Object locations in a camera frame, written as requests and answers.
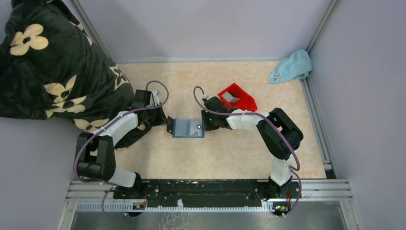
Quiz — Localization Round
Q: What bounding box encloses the black floral blanket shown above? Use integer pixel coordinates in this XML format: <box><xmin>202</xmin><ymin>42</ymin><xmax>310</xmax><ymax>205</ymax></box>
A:
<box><xmin>0</xmin><ymin>0</ymin><xmax>135</xmax><ymax>133</ymax></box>

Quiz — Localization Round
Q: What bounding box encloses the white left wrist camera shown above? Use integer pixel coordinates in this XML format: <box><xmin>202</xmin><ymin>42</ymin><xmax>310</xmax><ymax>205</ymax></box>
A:
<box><xmin>150</xmin><ymin>90</ymin><xmax>160</xmax><ymax>106</ymax></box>

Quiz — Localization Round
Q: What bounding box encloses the light blue cloth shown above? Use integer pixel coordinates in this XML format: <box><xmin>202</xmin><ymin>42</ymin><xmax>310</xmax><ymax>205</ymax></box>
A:
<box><xmin>268</xmin><ymin>49</ymin><xmax>313</xmax><ymax>84</ymax></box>

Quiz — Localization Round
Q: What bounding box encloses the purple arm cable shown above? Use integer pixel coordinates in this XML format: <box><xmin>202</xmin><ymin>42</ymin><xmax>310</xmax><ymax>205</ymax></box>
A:
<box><xmin>73</xmin><ymin>80</ymin><xmax>170</xmax><ymax>220</ymax></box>
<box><xmin>193</xmin><ymin>86</ymin><xmax>302</xmax><ymax>218</ymax></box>

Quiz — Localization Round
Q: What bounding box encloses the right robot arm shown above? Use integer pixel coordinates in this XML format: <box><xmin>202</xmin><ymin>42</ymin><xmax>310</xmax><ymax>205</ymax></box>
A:
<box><xmin>200</xmin><ymin>97</ymin><xmax>304</xmax><ymax>197</ymax></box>

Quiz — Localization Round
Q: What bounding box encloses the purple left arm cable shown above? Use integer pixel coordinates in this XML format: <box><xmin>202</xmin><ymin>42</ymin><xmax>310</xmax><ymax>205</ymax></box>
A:
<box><xmin>73</xmin><ymin>80</ymin><xmax>170</xmax><ymax>220</ymax></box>

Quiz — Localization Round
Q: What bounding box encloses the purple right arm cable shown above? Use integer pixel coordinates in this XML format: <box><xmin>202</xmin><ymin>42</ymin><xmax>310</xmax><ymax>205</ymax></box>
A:
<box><xmin>193</xmin><ymin>86</ymin><xmax>302</xmax><ymax>218</ymax></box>

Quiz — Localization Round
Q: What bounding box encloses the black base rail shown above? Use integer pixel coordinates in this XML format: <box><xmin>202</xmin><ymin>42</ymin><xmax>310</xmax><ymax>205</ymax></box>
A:
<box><xmin>113</xmin><ymin>178</ymin><xmax>301</xmax><ymax>213</ymax></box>

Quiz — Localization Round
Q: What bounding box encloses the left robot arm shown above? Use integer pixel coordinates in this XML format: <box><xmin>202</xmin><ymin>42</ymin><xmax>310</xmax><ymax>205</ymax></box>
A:
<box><xmin>74</xmin><ymin>90</ymin><xmax>168</xmax><ymax>198</ymax></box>

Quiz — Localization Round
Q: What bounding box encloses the silver credit cards stack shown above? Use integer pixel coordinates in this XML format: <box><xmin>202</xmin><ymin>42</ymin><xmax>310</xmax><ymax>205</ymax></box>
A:
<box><xmin>222</xmin><ymin>91</ymin><xmax>240</xmax><ymax>104</ymax></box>

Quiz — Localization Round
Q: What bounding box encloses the teal card holder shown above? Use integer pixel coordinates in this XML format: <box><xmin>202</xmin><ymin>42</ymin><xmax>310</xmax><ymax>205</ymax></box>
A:
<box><xmin>172</xmin><ymin>118</ymin><xmax>205</xmax><ymax>138</ymax></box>

